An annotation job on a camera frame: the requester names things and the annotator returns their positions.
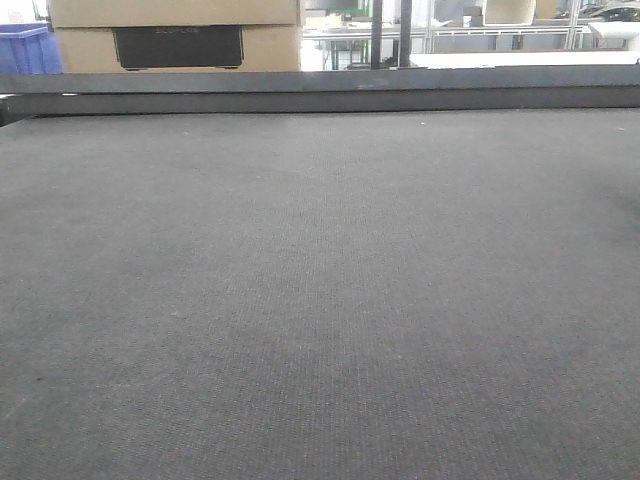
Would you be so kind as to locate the dark grey table edge rail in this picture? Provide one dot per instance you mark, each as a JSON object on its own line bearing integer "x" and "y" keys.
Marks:
{"x": 405, "y": 90}

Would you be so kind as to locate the blue crate in background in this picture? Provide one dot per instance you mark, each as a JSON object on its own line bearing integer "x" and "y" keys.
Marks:
{"x": 29, "y": 48}

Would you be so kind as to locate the black vertical post right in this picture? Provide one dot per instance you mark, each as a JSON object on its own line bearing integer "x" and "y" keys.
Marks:
{"x": 405, "y": 44}

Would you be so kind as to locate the dark grey table mat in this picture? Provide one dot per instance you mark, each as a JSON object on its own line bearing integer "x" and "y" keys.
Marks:
{"x": 380, "y": 296}

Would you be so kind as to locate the lower cardboard box black label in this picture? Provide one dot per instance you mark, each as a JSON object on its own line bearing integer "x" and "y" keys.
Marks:
{"x": 243, "y": 48}

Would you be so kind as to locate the black vertical post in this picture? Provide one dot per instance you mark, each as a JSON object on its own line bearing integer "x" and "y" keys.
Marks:
{"x": 376, "y": 34}
{"x": 405, "y": 44}

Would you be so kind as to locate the upper cardboard box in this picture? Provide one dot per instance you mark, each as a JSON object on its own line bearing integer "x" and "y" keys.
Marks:
{"x": 126, "y": 13}

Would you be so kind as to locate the black vertical post left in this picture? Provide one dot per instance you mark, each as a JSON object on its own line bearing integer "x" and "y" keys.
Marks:
{"x": 376, "y": 34}

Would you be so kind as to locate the white background workbench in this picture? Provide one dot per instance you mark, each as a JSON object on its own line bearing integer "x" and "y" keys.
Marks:
{"x": 504, "y": 59}

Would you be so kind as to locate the white background shelving rack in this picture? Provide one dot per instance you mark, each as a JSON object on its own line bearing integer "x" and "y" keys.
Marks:
{"x": 495, "y": 19}

